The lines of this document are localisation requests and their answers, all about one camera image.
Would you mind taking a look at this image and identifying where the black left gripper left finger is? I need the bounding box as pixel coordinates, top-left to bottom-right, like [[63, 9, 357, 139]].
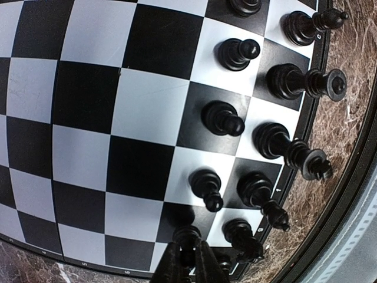
[[150, 242, 181, 283]]

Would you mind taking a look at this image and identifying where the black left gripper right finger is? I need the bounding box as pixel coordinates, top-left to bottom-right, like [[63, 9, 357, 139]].
[[194, 240, 229, 283]]

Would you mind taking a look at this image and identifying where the black rook piece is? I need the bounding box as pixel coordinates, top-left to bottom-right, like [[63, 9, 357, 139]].
[[217, 255, 232, 277]]

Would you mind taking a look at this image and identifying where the black pawn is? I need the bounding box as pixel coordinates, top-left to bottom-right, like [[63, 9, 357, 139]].
[[188, 169, 223, 212], [201, 101, 245, 137], [229, 0, 262, 17], [217, 38, 260, 71], [173, 225, 201, 268]]

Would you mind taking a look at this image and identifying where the black bishop piece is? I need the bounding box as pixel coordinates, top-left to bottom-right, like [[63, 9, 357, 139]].
[[237, 172, 290, 232]]

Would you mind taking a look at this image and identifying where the black king piece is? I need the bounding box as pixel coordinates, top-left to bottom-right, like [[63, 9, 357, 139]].
[[252, 122, 333, 181]]

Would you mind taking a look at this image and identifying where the black queen piece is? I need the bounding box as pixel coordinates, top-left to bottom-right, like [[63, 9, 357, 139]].
[[266, 63, 347, 102]]

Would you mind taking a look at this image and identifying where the black white chessboard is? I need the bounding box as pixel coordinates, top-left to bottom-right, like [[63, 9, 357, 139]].
[[1, 1, 331, 278]]

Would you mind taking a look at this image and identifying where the white slotted cable duct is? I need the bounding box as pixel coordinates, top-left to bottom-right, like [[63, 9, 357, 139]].
[[302, 187, 376, 282]]

